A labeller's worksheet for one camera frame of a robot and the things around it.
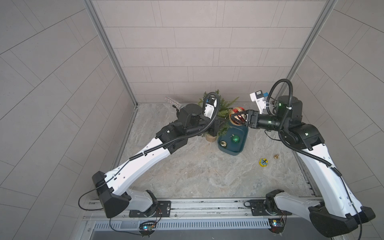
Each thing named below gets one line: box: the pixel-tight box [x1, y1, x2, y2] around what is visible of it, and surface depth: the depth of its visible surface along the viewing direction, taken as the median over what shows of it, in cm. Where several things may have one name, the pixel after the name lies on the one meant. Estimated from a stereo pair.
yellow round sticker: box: [259, 158, 269, 168], surface depth 87 cm
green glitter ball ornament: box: [231, 134, 240, 144], surface depth 95 cm
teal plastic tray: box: [217, 125, 249, 156], surface depth 95 cm
